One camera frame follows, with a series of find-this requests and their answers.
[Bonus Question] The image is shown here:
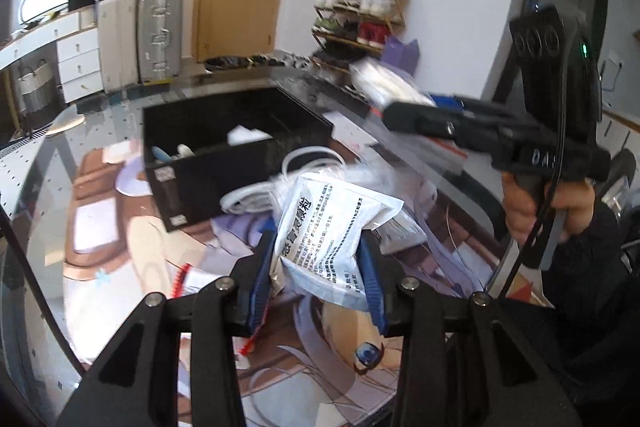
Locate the bag of white rope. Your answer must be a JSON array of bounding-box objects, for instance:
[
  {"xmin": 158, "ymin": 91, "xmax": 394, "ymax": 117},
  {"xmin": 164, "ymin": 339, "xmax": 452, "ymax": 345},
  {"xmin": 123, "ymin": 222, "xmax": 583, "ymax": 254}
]
[{"xmin": 348, "ymin": 58, "xmax": 439, "ymax": 108}]

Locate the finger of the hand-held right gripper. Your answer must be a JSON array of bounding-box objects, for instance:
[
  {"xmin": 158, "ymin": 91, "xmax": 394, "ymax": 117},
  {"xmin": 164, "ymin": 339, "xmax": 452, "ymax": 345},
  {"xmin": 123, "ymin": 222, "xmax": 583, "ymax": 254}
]
[
  {"xmin": 383, "ymin": 100, "xmax": 497, "ymax": 158},
  {"xmin": 428, "ymin": 93, "xmax": 532, "ymax": 130}
]

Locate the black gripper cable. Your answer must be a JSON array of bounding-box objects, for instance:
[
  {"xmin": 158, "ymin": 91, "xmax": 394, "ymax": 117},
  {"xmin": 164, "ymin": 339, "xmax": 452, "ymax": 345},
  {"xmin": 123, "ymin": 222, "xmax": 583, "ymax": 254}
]
[{"xmin": 492, "ymin": 142, "xmax": 568, "ymax": 300}]

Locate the white vanity desk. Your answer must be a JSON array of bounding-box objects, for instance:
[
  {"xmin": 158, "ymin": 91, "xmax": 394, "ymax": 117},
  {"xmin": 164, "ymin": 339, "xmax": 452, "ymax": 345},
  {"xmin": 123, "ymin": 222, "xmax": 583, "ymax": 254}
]
[{"xmin": 0, "ymin": 6, "xmax": 104, "ymax": 106}]

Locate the purple bag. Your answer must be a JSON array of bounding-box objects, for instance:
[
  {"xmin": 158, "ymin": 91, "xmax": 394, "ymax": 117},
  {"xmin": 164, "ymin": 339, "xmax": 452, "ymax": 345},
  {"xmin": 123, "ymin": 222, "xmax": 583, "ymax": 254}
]
[{"xmin": 382, "ymin": 37, "xmax": 419, "ymax": 76}]

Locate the person's right forearm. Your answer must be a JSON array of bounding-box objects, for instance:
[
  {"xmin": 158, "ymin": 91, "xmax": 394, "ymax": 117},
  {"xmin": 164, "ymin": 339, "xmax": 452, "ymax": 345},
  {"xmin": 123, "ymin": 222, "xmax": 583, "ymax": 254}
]
[{"xmin": 495, "ymin": 201, "xmax": 640, "ymax": 427}]

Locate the white dotted floor rug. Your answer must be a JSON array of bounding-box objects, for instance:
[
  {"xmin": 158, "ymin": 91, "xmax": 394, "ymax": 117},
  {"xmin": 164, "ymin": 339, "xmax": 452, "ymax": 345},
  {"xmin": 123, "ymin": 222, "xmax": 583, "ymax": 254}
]
[{"xmin": 0, "ymin": 89, "xmax": 146, "ymax": 188}]

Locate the white printed pouch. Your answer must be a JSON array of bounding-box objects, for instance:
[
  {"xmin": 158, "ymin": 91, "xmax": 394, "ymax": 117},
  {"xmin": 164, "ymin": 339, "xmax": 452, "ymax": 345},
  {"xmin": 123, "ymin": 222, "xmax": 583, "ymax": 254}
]
[{"xmin": 277, "ymin": 171, "xmax": 405, "ymax": 311}]

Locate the woven laundry basket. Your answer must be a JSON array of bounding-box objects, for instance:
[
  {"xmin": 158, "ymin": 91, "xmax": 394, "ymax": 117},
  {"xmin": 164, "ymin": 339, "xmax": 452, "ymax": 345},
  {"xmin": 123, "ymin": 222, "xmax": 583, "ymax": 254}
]
[{"xmin": 17, "ymin": 60, "xmax": 56, "ymax": 113}]

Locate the black storage box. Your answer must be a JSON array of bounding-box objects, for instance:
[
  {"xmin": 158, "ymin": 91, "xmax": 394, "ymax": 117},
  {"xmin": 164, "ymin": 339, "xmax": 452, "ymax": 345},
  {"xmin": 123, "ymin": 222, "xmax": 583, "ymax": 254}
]
[{"xmin": 142, "ymin": 85, "xmax": 335, "ymax": 233}]

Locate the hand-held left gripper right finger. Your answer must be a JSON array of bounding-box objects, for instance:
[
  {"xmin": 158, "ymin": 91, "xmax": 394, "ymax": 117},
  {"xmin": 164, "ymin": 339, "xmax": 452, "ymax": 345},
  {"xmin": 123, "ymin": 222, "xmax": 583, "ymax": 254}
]
[{"xmin": 358, "ymin": 233, "xmax": 584, "ymax": 427}]

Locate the white suitcase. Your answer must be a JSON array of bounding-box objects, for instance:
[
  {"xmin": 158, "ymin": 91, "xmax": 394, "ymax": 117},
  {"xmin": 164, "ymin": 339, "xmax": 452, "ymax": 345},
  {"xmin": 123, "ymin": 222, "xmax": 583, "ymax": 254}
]
[{"xmin": 96, "ymin": 0, "xmax": 141, "ymax": 94}]

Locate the shoe rack with shoes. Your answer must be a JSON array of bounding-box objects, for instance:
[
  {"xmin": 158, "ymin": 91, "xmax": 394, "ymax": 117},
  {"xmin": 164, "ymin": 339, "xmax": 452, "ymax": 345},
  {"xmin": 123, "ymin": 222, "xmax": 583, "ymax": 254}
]
[{"xmin": 311, "ymin": 0, "xmax": 408, "ymax": 62}]

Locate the silver suitcase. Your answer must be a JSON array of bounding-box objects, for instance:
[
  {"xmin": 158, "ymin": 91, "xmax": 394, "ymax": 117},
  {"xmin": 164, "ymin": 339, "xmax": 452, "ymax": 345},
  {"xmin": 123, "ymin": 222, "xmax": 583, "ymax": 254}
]
[{"xmin": 135, "ymin": 0, "xmax": 185, "ymax": 84}]

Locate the pile of floor shoes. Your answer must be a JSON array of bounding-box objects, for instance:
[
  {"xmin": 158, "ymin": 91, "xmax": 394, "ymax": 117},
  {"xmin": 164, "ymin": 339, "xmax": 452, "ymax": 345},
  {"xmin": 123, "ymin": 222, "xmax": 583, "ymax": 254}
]
[{"xmin": 249, "ymin": 51, "xmax": 322, "ymax": 69}]

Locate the wooden shoe rack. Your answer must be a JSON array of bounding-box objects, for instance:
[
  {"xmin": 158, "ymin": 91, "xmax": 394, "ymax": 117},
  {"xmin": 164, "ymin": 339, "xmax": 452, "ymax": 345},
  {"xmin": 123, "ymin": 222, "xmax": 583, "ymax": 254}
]
[{"xmin": 310, "ymin": 0, "xmax": 409, "ymax": 68}]

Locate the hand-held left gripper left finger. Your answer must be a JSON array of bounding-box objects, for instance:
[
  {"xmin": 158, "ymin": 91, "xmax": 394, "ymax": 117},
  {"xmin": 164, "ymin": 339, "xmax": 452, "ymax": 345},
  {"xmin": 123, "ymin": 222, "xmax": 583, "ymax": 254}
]
[{"xmin": 55, "ymin": 230, "xmax": 278, "ymax": 427}]

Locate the person's right hand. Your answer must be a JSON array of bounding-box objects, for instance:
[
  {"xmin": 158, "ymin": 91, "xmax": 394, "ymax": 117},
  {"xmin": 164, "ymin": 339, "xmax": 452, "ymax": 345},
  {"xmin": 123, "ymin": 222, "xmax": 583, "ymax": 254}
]
[{"xmin": 501, "ymin": 173, "xmax": 599, "ymax": 251}]

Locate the black trash bin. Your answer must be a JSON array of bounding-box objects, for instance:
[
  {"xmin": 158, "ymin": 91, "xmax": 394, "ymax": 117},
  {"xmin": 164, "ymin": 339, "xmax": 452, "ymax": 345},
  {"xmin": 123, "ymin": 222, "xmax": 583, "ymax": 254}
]
[{"xmin": 204, "ymin": 55, "xmax": 251, "ymax": 73}]

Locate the white cable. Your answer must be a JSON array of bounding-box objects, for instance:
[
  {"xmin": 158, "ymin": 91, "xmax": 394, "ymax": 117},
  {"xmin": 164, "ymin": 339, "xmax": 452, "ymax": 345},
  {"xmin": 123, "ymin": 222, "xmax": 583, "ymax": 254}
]
[{"xmin": 219, "ymin": 146, "xmax": 352, "ymax": 216}]

